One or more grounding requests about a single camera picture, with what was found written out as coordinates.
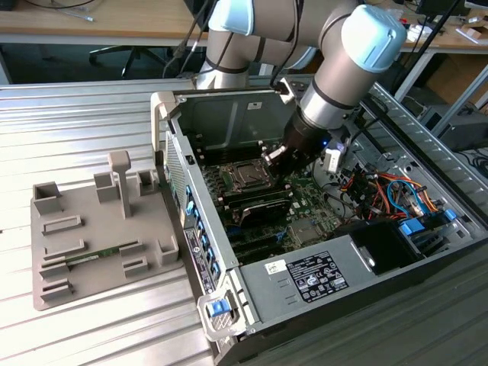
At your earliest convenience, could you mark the metal socket cover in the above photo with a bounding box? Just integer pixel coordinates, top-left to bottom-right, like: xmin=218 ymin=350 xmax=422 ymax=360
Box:
xmin=225 ymin=159 xmax=272 ymax=191

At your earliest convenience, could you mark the black RAM slot bank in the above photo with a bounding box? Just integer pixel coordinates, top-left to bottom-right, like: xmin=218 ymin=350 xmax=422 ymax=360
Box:
xmin=193 ymin=140 xmax=268 ymax=167
xmin=219 ymin=182 xmax=294 ymax=209

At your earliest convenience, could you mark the black expansion slot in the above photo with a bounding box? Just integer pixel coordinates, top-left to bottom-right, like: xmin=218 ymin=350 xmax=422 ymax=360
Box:
xmin=227 ymin=228 xmax=289 ymax=265

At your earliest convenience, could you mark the green motherboard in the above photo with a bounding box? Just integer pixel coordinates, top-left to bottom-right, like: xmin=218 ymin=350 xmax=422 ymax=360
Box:
xmin=196 ymin=146 xmax=346 ymax=266

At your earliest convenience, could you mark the silver drive cage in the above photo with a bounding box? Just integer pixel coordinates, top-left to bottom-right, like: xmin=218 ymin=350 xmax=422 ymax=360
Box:
xmin=312 ymin=129 xmax=405 ymax=191

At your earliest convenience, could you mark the grey chipset heatsink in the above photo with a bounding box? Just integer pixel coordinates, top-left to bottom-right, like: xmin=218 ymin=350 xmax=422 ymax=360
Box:
xmin=288 ymin=217 xmax=319 ymax=246

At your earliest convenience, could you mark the open grey PC case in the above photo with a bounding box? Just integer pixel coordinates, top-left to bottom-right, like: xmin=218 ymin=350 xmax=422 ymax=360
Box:
xmin=149 ymin=74 xmax=488 ymax=366

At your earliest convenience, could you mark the blue disk carrier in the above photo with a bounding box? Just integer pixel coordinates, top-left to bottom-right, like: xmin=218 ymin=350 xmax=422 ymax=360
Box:
xmin=398 ymin=217 xmax=432 ymax=241

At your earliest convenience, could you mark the grey power supply unit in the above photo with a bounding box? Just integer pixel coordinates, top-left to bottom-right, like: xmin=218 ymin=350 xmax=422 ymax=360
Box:
xmin=238 ymin=234 xmax=378 ymax=325

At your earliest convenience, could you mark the black computer tower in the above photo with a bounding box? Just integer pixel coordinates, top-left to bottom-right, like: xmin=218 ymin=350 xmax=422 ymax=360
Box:
xmin=419 ymin=102 xmax=488 ymax=153

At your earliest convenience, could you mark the brown cardboard box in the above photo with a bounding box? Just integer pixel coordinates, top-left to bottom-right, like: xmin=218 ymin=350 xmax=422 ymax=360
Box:
xmin=422 ymin=53 xmax=488 ymax=108

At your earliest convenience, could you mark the blue case latch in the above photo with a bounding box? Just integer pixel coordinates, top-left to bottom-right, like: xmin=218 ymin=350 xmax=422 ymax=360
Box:
xmin=204 ymin=300 xmax=230 ymax=318

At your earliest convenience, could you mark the black office chair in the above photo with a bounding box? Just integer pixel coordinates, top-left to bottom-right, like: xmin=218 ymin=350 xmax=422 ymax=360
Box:
xmin=89 ymin=43 xmax=171 ymax=79

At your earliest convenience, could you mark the brown cardboard tray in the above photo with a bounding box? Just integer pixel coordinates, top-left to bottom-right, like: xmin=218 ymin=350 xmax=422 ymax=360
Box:
xmin=455 ymin=25 xmax=488 ymax=43

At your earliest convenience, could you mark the grey parts rack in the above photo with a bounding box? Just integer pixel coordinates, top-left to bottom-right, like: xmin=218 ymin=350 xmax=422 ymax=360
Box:
xmin=29 ymin=150 xmax=185 ymax=312

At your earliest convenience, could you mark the wooden desk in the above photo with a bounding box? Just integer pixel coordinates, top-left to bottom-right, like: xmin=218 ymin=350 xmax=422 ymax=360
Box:
xmin=0 ymin=0 xmax=488 ymax=53

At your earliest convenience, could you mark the green RAM stick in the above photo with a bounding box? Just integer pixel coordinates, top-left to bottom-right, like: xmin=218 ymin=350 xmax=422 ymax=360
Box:
xmin=64 ymin=246 xmax=123 ymax=266

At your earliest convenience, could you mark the orange red wire bundle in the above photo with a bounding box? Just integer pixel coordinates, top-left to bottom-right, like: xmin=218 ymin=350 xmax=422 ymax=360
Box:
xmin=341 ymin=169 xmax=445 ymax=224

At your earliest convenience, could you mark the blue wire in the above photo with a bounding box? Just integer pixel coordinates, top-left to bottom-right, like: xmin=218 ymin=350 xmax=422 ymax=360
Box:
xmin=385 ymin=178 xmax=425 ymax=221

